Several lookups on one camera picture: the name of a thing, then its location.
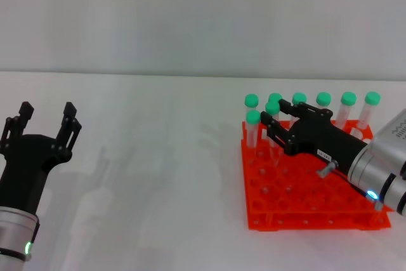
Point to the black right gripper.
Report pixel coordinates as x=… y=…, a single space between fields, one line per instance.
x=326 y=139

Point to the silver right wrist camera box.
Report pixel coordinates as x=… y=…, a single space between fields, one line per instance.
x=393 y=131

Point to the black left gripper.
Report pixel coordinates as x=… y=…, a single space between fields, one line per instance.
x=25 y=163

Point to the silver right gripper mount screw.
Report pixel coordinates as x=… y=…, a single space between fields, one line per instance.
x=328 y=168

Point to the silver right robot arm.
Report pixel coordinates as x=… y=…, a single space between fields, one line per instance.
x=371 y=172

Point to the green capped clear test tube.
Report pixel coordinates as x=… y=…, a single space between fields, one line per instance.
x=299 y=97
x=372 y=97
x=323 y=98
x=348 y=98
x=251 y=100
x=252 y=117
x=274 y=96
x=272 y=108

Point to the orange test tube rack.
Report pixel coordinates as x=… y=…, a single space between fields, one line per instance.
x=304 y=201

